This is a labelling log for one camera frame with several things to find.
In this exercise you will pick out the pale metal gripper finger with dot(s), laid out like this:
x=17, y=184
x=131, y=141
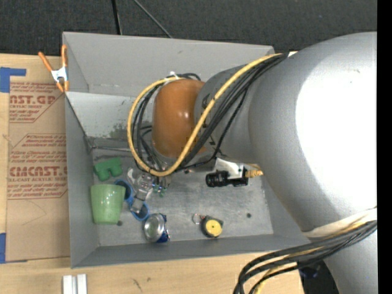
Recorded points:
x=131, y=176
x=138, y=203

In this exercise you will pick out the green toy block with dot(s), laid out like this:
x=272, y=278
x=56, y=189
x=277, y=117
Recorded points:
x=107, y=168

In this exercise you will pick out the silver and blue round tin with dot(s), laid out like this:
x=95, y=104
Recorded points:
x=154, y=228

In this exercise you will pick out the green cup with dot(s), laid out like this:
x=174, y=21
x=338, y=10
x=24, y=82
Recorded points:
x=107, y=204

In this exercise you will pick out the grey metal bin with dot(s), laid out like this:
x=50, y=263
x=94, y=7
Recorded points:
x=196, y=204

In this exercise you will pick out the yellow and black tape measure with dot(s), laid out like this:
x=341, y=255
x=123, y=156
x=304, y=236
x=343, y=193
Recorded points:
x=212, y=227

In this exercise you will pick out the brown cardboard board red print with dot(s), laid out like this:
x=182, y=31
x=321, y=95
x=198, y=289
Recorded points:
x=33, y=152

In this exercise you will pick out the black cylinder on white bracket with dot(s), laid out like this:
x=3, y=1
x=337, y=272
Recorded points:
x=218, y=179

